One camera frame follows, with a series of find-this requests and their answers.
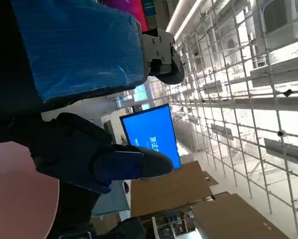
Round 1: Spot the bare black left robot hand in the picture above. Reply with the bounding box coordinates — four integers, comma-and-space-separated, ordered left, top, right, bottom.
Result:
0, 0, 186, 195

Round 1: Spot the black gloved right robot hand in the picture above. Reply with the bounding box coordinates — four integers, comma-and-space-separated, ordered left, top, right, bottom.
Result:
49, 179, 146, 239

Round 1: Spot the pink bowl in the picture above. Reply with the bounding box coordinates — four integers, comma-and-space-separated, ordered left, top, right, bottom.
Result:
0, 141, 60, 239

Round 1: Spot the teal glass panel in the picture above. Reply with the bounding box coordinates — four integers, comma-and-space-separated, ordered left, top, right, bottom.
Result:
91, 180, 130, 216

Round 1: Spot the magenta display panel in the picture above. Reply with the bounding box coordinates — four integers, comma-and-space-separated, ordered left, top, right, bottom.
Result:
105, 0, 149, 32

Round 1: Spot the blue monitor screen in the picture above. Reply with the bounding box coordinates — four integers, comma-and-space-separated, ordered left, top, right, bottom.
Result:
120, 104, 182, 170

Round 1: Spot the grey long light fixture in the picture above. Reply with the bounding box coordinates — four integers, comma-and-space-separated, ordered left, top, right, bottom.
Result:
170, 96, 298, 112
210, 123, 234, 140
202, 80, 224, 95
263, 138, 298, 168

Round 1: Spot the white duct pipe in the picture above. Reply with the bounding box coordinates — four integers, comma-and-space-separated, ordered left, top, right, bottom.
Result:
165, 0, 209, 38

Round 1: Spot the metal grid frame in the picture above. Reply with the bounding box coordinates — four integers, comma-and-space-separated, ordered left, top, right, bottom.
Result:
161, 0, 298, 236

